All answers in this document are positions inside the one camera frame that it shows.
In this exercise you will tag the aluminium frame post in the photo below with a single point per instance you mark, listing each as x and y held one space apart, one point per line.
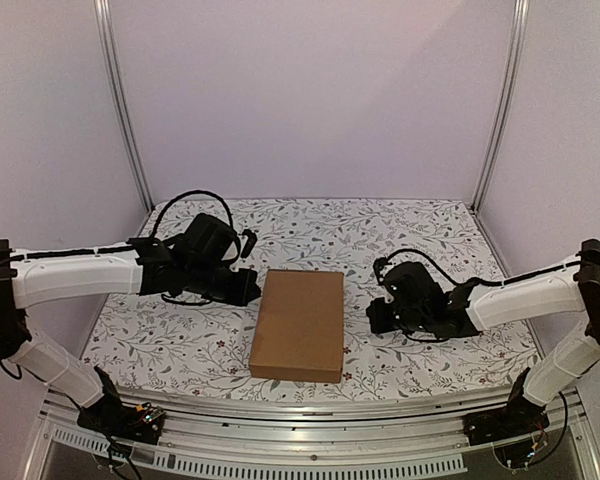
104 21
506 95

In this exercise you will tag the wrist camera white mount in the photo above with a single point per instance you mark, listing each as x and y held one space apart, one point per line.
245 243
379 266

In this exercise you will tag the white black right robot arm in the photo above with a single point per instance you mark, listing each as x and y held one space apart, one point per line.
417 304

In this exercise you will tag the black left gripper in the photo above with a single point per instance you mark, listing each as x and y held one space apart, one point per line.
241 296

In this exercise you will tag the floral patterned table mat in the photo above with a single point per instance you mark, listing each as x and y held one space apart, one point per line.
145 343

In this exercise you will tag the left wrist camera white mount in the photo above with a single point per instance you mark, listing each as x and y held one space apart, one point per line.
245 243

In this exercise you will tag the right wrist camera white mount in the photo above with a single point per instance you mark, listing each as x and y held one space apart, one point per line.
379 266

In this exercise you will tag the aluminium front rail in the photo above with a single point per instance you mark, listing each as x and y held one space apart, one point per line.
419 438

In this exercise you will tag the right aluminium frame post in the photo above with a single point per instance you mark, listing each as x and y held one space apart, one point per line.
506 95

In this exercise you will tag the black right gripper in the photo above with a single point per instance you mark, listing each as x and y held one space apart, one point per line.
380 314

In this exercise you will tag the brown cardboard box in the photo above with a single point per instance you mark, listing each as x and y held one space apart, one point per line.
299 334

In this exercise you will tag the left aluminium frame post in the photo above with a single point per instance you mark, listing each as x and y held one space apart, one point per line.
104 21

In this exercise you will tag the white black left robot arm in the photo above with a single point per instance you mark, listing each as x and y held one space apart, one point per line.
196 261

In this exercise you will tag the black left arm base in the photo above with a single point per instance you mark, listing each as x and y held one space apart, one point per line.
109 416

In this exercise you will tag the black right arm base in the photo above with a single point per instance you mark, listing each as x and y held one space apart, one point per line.
517 417

